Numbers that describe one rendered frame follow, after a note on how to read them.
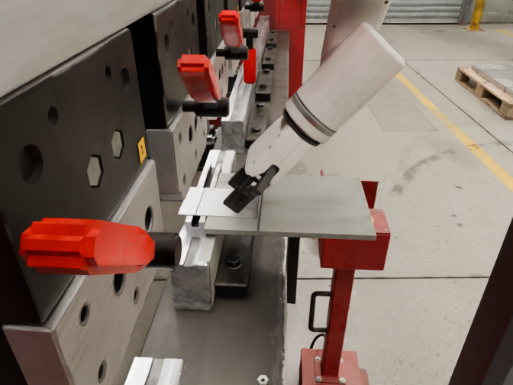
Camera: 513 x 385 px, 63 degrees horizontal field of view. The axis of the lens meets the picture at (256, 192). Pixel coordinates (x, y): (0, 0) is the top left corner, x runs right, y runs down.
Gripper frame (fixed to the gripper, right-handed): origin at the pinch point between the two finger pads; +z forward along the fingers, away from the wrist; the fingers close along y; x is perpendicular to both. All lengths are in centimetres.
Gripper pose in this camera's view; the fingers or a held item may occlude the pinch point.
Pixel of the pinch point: (238, 191)
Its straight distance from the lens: 70.0
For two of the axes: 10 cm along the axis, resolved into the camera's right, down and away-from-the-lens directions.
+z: -6.4, 6.3, 4.3
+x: 7.6, 5.7, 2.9
